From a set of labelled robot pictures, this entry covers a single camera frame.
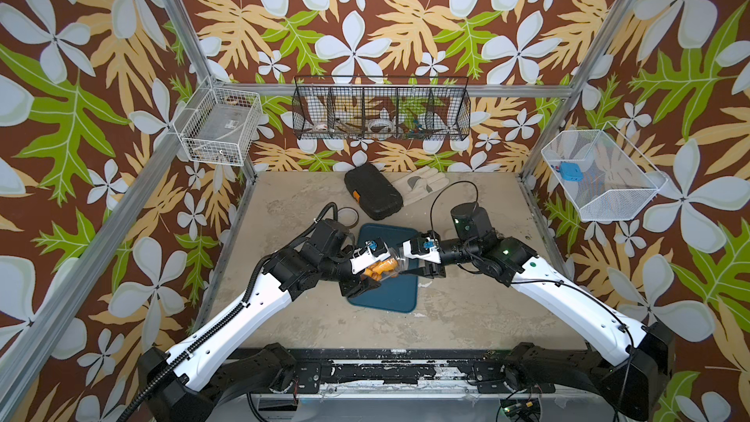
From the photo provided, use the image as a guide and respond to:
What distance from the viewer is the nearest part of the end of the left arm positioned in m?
0.61

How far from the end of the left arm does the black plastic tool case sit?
44 centimetres

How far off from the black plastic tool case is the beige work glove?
32mm

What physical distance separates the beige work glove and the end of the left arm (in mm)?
515

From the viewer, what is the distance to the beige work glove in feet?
3.79

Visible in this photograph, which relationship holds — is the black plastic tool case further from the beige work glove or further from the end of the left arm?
the end of the left arm

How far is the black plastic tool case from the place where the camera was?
3.49 ft
